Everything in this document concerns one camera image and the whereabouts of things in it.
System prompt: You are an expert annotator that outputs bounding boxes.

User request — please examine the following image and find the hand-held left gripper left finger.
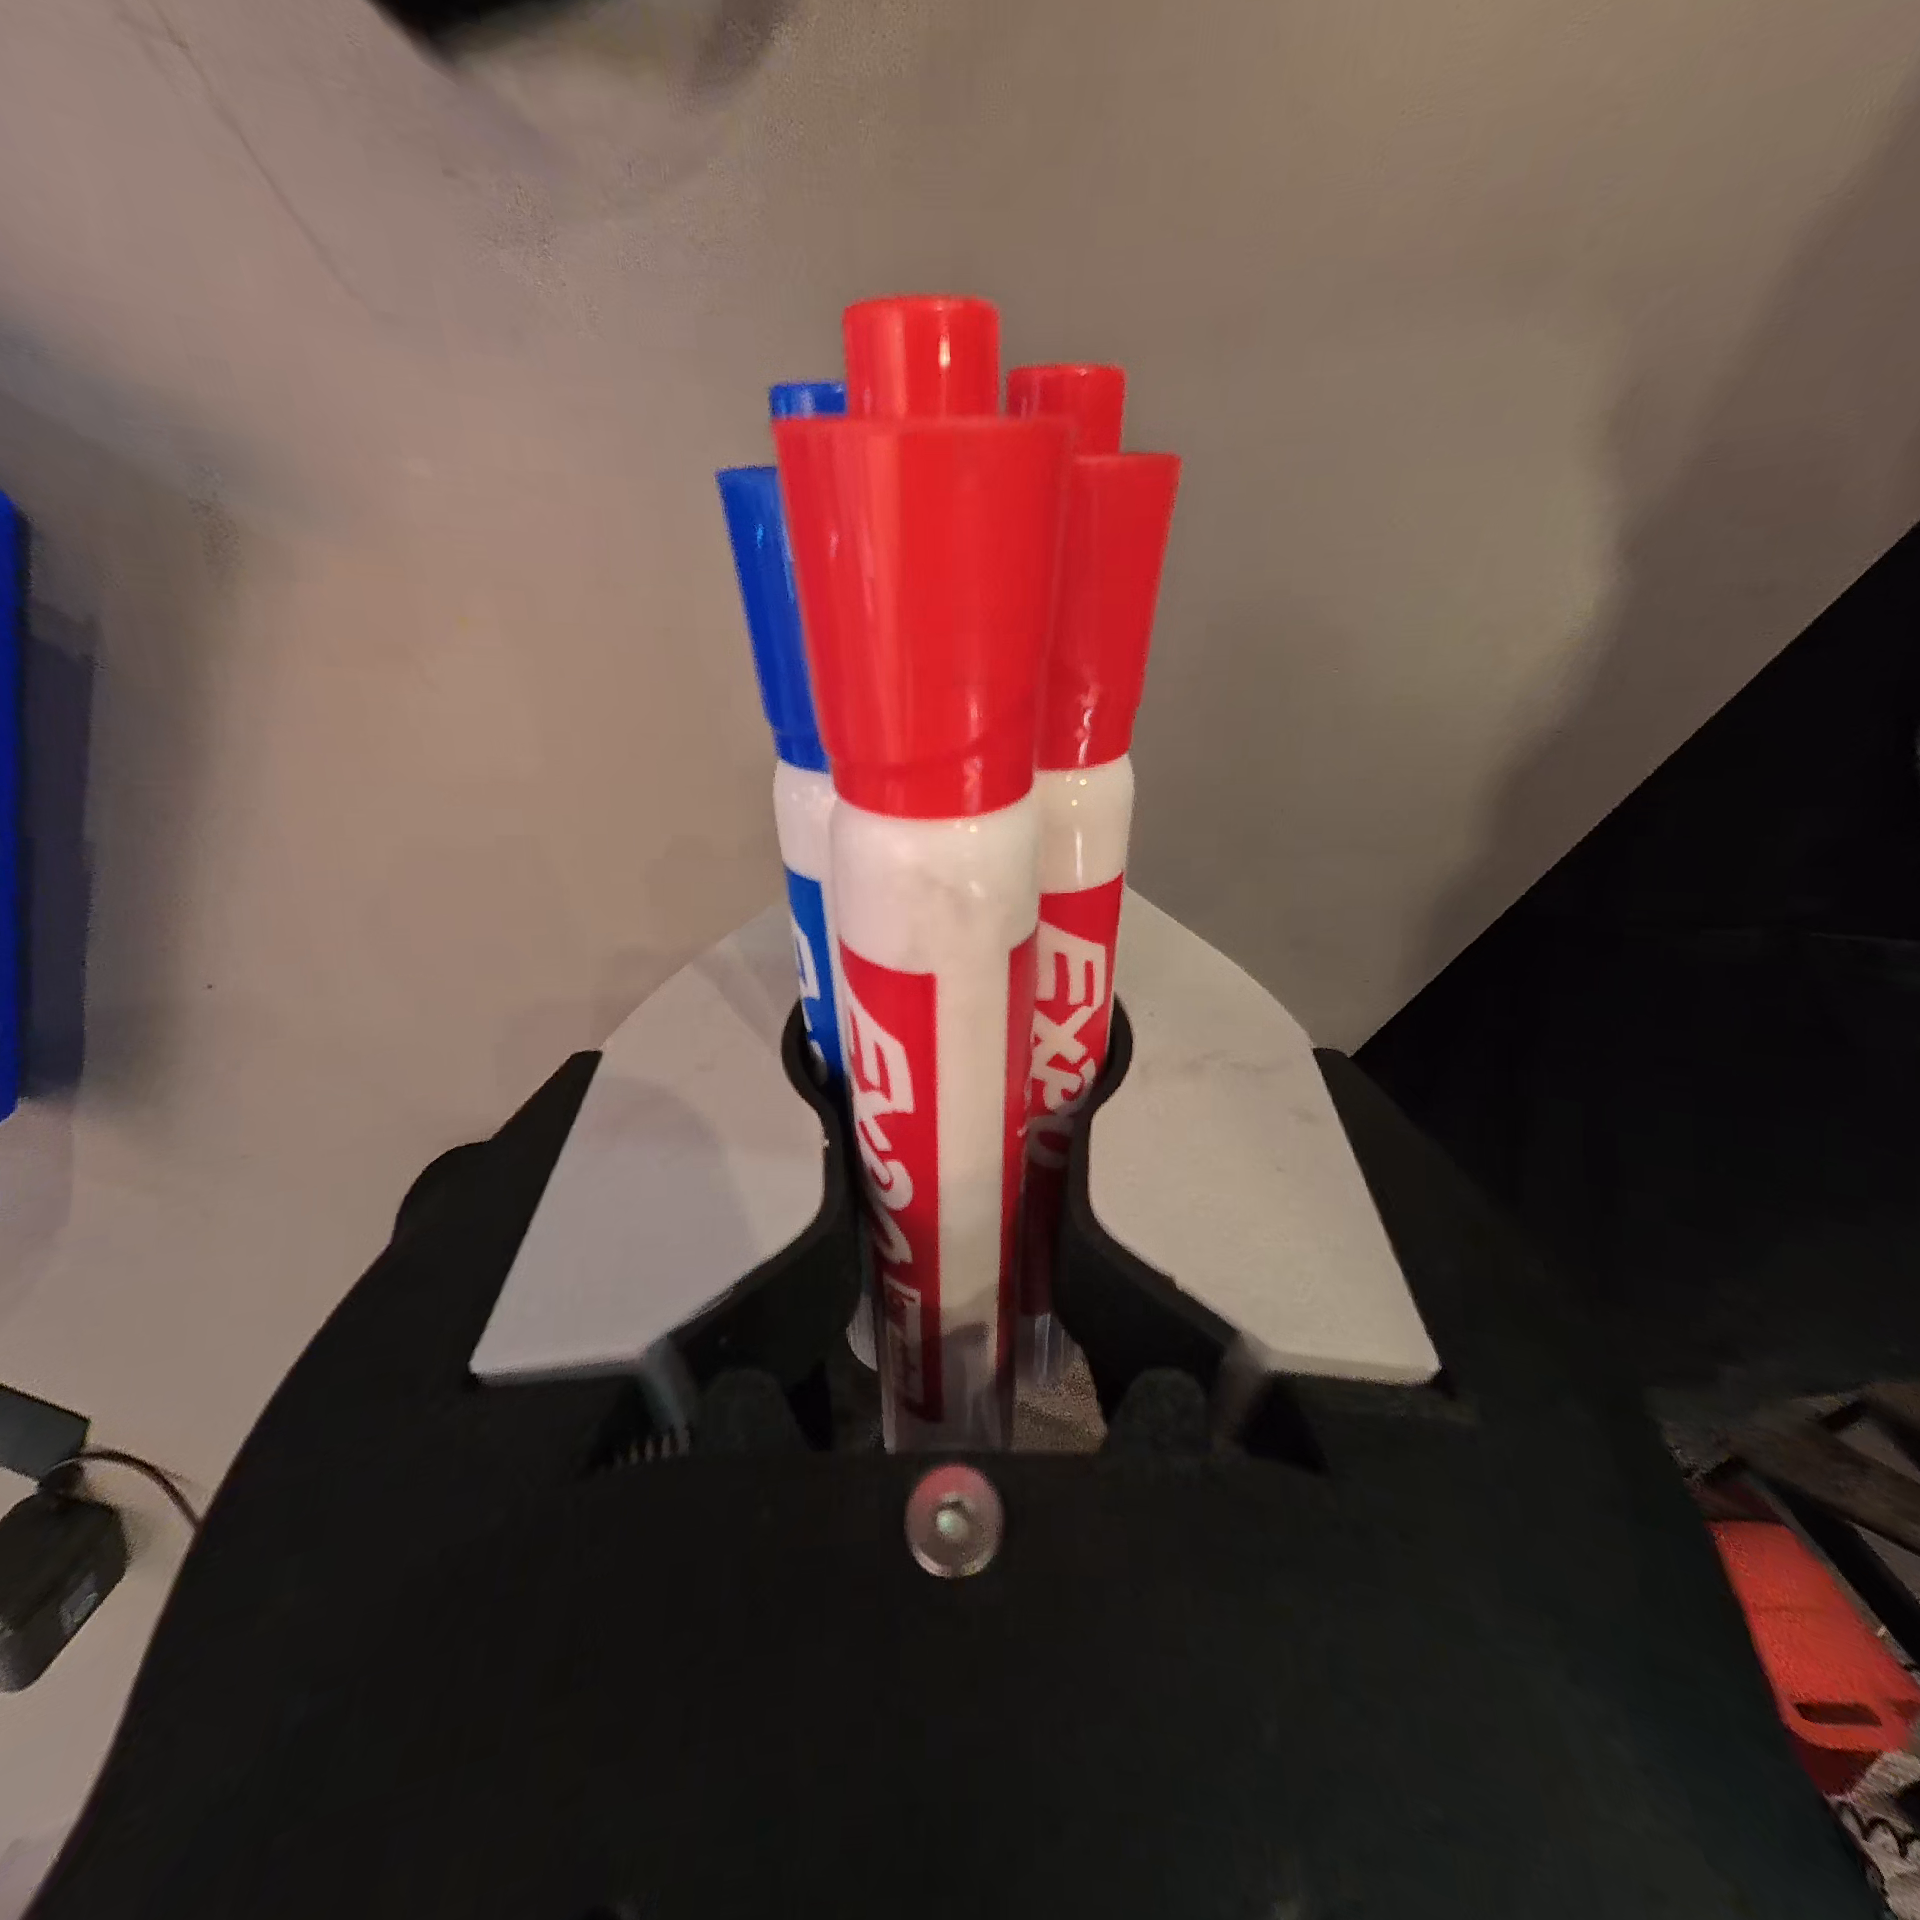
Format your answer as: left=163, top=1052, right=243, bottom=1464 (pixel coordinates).
left=469, top=907, right=864, bottom=1419

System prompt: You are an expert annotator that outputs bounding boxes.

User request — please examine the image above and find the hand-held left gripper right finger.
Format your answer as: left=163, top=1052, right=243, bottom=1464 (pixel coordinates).
left=1050, top=896, right=1445, bottom=1390

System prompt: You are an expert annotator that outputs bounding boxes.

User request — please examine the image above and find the red whiteboard marker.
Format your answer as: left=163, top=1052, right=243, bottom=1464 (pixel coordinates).
left=773, top=417, right=1077, bottom=1460
left=842, top=296, right=1002, bottom=422
left=1003, top=363, right=1130, bottom=457
left=1024, top=451, right=1185, bottom=1376

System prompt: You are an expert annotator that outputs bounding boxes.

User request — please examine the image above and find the black power adapter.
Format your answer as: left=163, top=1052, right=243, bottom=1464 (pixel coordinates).
left=0, top=1498, right=126, bottom=1691

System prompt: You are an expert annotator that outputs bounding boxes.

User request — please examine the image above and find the orange plastic case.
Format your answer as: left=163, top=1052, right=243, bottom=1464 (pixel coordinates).
left=1708, top=1521, right=1920, bottom=1797

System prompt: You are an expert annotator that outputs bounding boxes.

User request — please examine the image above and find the large blue plastic bin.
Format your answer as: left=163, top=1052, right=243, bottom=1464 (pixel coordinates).
left=0, top=488, right=33, bottom=1123

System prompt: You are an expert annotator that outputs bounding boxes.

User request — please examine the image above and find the black power cable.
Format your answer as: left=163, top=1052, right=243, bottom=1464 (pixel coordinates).
left=41, top=1444, right=201, bottom=1536

